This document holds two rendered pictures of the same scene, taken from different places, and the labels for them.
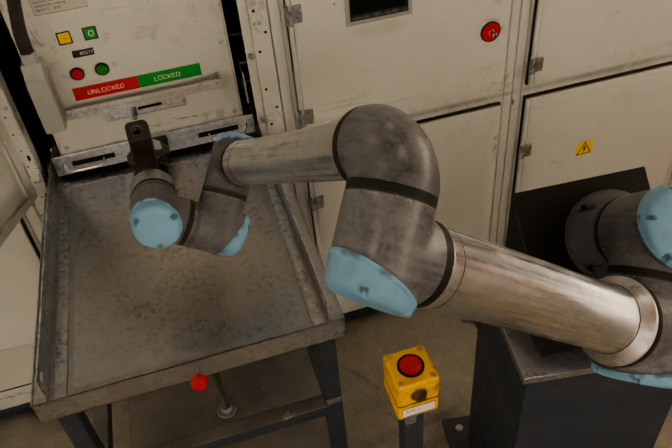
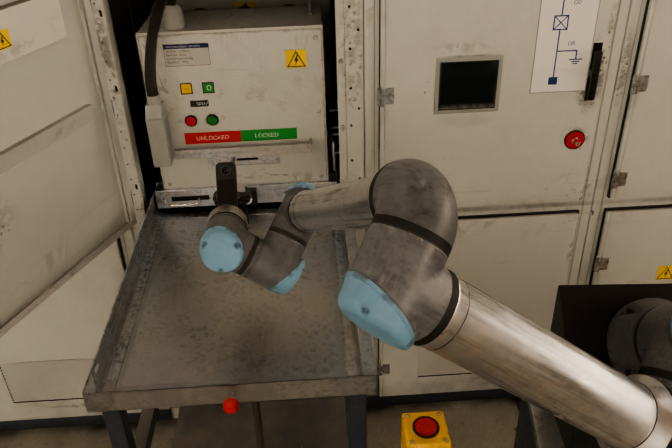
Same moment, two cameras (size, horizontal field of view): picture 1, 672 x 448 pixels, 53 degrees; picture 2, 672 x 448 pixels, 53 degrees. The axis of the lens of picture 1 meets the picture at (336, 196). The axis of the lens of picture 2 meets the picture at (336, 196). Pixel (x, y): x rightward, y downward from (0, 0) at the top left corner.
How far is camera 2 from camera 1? 0.17 m
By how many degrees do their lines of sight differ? 13
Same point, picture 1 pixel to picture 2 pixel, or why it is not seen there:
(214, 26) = (315, 97)
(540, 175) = not seen: hidden behind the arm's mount
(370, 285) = (371, 307)
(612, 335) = (622, 427)
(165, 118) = (258, 172)
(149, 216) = (216, 241)
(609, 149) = not seen: outside the picture
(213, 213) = (273, 251)
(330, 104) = not seen: hidden behind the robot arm
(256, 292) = (301, 336)
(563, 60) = (648, 179)
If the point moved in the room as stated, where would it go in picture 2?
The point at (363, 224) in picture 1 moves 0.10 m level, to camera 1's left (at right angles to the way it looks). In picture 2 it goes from (376, 253) to (301, 248)
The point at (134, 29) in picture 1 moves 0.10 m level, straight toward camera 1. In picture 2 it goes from (245, 90) to (245, 103)
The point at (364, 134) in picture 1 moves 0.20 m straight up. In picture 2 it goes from (394, 179) to (397, 37)
